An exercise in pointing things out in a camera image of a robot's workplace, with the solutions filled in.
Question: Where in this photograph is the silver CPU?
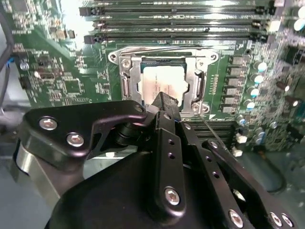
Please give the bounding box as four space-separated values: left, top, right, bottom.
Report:
142 65 189 105

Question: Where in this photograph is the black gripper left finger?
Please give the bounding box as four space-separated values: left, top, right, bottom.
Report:
18 92 188 222

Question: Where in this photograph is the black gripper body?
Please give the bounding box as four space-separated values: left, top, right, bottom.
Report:
45 151 226 229

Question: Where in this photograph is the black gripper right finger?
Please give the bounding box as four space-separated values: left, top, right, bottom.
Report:
166 94 298 229

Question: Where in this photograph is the metal locking lever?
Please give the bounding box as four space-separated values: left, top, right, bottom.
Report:
114 45 201 57
199 113 226 147

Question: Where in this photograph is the metal socket cover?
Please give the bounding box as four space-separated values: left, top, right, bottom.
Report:
119 56 205 114

